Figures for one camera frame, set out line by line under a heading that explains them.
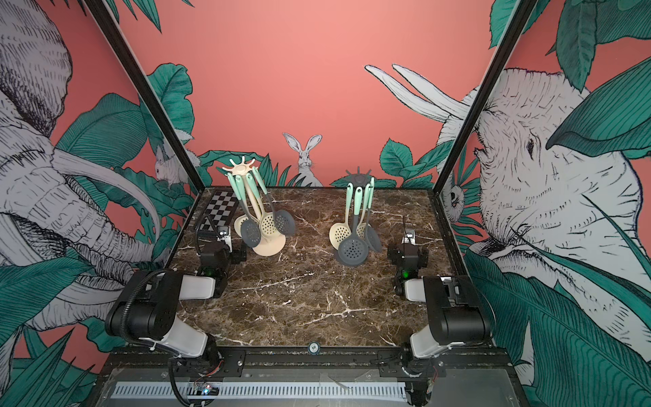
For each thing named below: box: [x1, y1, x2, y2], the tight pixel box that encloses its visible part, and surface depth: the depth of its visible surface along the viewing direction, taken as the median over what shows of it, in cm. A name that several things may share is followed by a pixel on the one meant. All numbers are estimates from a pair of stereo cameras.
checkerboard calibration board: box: [198, 188, 240, 232], surface depth 113 cm
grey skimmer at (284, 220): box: [251, 166, 297, 237], surface depth 92 cm
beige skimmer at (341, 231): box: [328, 182, 354, 251], surface depth 90 cm
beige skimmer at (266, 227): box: [245, 172, 279, 240], surface depth 92 cm
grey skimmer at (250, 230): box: [226, 172, 262, 248], surface depth 91 cm
